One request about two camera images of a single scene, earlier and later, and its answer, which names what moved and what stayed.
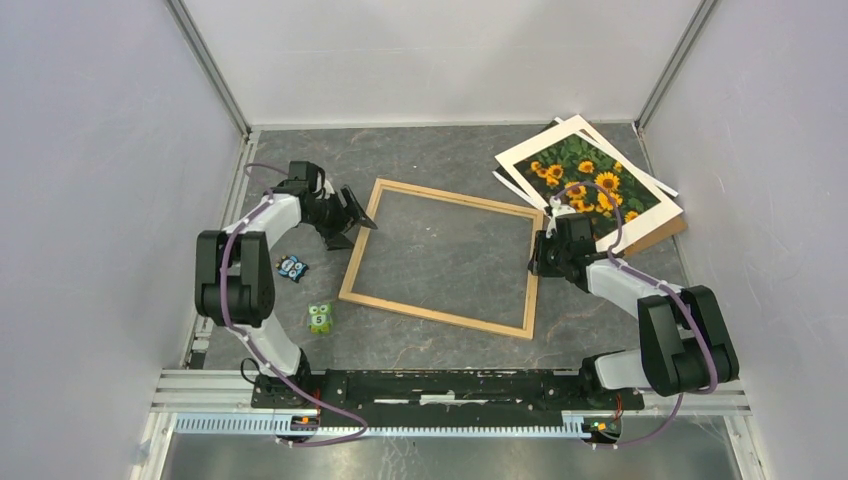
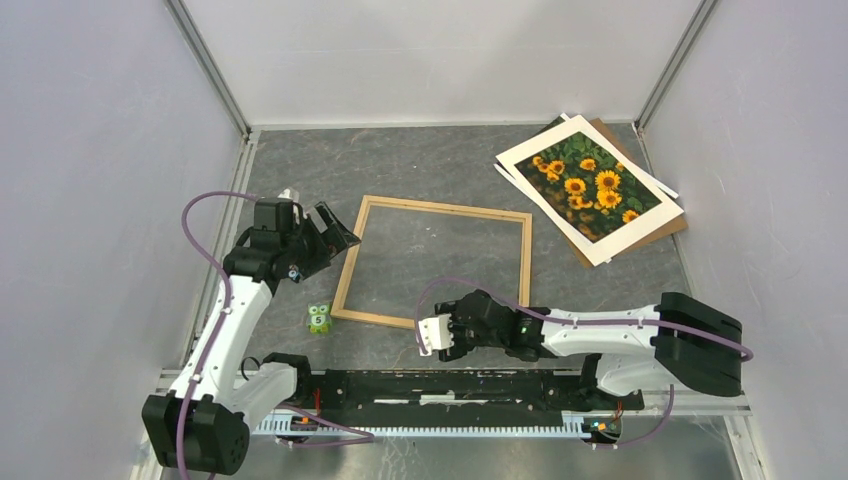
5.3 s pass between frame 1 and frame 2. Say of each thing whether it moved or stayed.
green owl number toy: stayed
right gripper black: moved
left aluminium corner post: stayed
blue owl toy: stayed
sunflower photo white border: stayed
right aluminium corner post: stayed
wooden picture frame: moved
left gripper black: moved
